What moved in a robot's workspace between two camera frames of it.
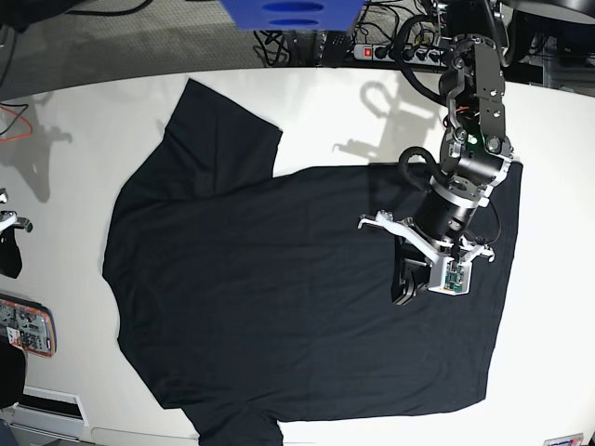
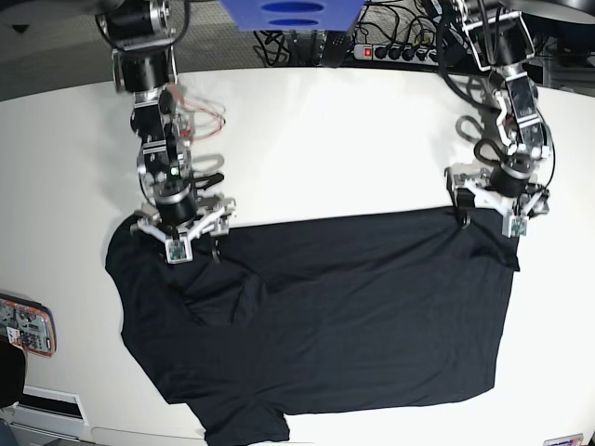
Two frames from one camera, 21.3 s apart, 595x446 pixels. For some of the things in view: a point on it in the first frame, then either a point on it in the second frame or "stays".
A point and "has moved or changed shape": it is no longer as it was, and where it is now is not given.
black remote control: [334, 50] stays
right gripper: [451, 264] -> [533, 200]
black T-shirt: [244, 298] has moved or changed shape
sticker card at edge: [574, 439] stays
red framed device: [28, 323] stays
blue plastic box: [294, 15] stays
